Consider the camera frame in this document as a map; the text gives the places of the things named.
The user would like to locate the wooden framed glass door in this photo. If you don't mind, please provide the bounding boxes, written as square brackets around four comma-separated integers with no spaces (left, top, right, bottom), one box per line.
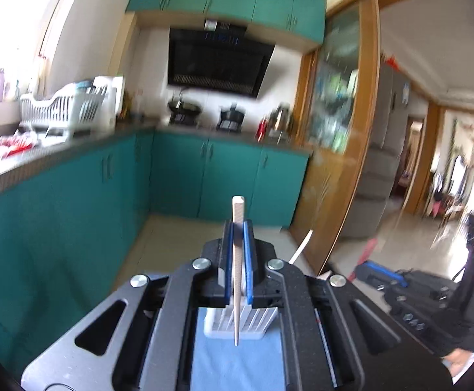
[289,0,383,278]

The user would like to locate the steel kettle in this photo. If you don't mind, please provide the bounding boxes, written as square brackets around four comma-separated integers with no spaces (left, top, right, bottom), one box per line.
[268,103,294,140]

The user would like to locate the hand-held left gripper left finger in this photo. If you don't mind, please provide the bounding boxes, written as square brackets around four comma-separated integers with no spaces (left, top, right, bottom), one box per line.
[21,220,235,391]

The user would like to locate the black cooking pot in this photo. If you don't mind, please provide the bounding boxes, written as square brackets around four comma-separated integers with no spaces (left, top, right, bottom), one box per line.
[219,103,246,132]

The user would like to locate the white plastic utensil holder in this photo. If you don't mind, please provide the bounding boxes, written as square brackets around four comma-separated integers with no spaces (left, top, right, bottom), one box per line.
[203,265,279,340]

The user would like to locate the blue plaid cloth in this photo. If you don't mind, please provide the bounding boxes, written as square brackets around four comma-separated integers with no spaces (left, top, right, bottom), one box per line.
[190,326,285,391]

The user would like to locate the teal lower kitchen cabinets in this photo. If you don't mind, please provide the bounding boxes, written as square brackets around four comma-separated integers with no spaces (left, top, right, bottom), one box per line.
[0,127,312,373]

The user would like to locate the white dish rack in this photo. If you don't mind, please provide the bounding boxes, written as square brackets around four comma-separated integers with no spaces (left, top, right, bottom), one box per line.
[19,83,110,138]

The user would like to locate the red and white plastic bag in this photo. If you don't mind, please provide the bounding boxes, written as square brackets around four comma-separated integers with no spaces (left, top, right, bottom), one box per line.
[0,131,43,162]

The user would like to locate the white countertop appliance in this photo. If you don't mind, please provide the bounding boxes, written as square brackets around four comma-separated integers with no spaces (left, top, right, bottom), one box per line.
[94,75,126,132]

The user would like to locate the black wok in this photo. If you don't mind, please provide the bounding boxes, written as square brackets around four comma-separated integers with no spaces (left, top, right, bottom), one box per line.
[167,93,202,125]

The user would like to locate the person's right forearm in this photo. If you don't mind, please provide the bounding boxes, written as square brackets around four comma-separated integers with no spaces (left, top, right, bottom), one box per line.
[441,348,474,377]

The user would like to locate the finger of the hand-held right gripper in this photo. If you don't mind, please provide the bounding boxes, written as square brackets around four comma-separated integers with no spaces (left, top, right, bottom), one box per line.
[379,286,430,315]
[353,261,409,291]

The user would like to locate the grey refrigerator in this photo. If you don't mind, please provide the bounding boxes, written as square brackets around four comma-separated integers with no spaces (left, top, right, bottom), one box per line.
[366,62,411,160]

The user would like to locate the black range hood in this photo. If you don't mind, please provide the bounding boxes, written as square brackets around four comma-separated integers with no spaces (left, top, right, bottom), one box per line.
[167,19,277,99]

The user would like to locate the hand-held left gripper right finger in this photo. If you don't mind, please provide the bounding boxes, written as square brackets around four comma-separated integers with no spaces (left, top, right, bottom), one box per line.
[243,220,454,391]

